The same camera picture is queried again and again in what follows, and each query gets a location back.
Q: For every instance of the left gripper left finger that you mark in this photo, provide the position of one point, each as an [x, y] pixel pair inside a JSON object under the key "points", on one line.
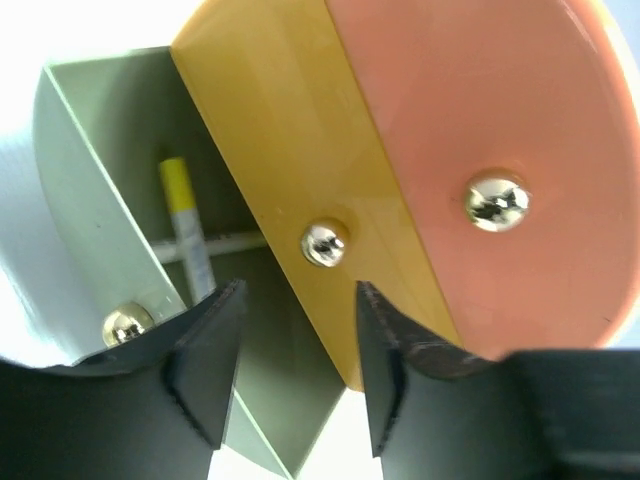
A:
{"points": [[154, 407]]}

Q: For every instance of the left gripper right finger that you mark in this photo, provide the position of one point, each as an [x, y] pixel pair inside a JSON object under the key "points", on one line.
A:
{"points": [[436, 411]]}

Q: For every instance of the white pen pale yellow cap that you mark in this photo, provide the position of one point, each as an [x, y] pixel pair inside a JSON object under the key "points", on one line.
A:
{"points": [[167, 251]]}

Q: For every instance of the grey-green organizer bottom drawer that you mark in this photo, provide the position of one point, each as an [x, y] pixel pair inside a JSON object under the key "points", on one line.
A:
{"points": [[101, 127]]}

